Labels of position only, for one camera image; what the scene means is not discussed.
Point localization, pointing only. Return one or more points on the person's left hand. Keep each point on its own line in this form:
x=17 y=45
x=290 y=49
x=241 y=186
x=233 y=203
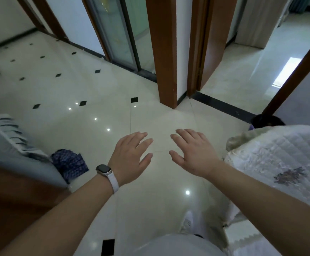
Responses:
x=127 y=162

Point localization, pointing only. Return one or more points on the person's right hand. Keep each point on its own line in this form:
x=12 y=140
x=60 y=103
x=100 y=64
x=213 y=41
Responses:
x=197 y=157

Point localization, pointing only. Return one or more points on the cream quilted cover chair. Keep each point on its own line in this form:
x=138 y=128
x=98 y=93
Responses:
x=277 y=151

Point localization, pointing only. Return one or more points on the person's left forearm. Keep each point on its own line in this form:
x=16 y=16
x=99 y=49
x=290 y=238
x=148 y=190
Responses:
x=59 y=223

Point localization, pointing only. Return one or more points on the person's right forearm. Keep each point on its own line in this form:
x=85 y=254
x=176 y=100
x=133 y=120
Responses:
x=272 y=210

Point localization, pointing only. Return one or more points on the black purple waste bin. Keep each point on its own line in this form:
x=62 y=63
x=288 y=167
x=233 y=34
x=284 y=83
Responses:
x=266 y=121

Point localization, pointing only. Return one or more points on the smartwatch with white band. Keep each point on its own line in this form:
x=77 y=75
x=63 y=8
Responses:
x=109 y=178

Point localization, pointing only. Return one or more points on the black baseboard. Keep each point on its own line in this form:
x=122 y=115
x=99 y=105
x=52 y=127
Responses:
x=224 y=106

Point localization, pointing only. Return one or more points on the dark blue cloth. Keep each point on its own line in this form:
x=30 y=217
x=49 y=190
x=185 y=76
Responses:
x=69 y=165

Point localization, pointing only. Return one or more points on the white right sneaker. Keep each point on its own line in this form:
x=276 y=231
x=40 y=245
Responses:
x=187 y=223

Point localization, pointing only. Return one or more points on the black trousers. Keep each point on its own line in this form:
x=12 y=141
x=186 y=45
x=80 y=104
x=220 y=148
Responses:
x=199 y=236

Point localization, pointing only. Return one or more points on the white shirt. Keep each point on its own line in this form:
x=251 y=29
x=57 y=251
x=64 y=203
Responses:
x=176 y=246

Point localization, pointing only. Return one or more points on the brown wooden pillar trim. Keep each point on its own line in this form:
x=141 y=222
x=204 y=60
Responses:
x=163 y=50

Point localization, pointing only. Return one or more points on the glass sliding door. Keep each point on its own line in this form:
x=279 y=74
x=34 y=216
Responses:
x=112 y=29

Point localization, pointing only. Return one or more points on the beige hallway cabinet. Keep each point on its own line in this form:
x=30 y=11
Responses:
x=261 y=21

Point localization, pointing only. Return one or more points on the dark teal ribbed object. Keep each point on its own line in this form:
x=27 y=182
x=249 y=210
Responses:
x=300 y=3

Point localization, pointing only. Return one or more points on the narrow brown doorway frame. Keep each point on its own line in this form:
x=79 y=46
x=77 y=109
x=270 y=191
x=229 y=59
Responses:
x=51 y=18

